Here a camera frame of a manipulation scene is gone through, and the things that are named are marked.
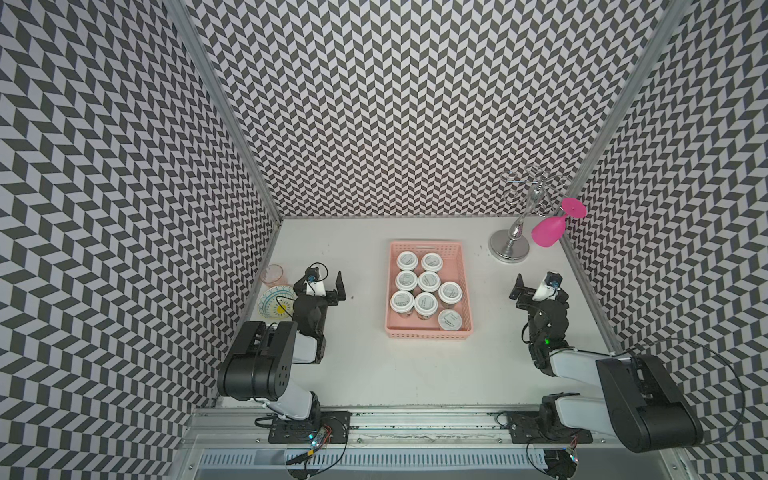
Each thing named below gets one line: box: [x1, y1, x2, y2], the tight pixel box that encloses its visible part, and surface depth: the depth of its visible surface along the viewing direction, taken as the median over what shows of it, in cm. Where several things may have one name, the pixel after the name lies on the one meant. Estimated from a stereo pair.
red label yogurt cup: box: [420, 252, 443, 272], surface depth 98 cm
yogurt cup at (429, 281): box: [418, 271, 441, 292], surface depth 94 cm
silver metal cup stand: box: [489, 164, 569, 263], surface depth 107 cm
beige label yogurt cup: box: [396, 251, 419, 270], surface depth 98 cm
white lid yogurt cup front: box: [438, 281, 463, 309], surface depth 91 cm
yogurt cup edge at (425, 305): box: [414, 292, 438, 321], surface depth 89 cm
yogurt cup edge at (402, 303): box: [390, 290, 415, 318], surface depth 90 cm
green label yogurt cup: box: [395, 270, 418, 291], surface depth 95 cm
